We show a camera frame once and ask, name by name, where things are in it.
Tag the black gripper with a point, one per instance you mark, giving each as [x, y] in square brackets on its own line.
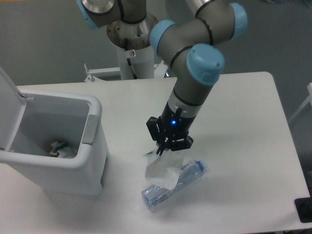
[172, 127]

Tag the silver plastic wrapper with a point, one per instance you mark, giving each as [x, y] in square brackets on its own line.
[164, 169]

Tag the clear plastic water bottle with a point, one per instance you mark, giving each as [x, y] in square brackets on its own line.
[191, 171]

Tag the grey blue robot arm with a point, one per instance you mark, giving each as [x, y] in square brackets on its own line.
[188, 49]

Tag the green white trash in can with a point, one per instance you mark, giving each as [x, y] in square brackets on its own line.
[61, 149]

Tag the white open trash can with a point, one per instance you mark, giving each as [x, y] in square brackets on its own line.
[54, 139]

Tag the black device at table edge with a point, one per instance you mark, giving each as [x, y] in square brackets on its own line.
[304, 209]

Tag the white pedestal base frame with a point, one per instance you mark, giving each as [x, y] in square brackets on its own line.
[161, 70]

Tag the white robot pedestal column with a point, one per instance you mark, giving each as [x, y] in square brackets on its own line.
[135, 55]

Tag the white frame at right edge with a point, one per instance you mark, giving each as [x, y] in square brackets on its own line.
[303, 108]

